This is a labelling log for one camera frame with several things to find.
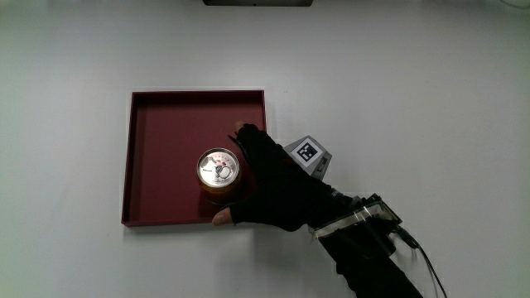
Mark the person's right hand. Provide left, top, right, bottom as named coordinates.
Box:
left=211, top=120, right=403, bottom=241

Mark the gold red bull can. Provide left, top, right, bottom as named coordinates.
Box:
left=195, top=147, right=243, bottom=205

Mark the dark red square plate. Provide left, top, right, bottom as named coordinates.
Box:
left=120, top=89, right=267, bottom=228

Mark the person's right forearm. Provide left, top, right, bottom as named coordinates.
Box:
left=318, top=221, right=424, bottom=298

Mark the dark monitor base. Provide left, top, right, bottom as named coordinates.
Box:
left=202, top=0, right=315, bottom=7

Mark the black cable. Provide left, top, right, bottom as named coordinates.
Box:
left=393, top=225, right=449, bottom=298

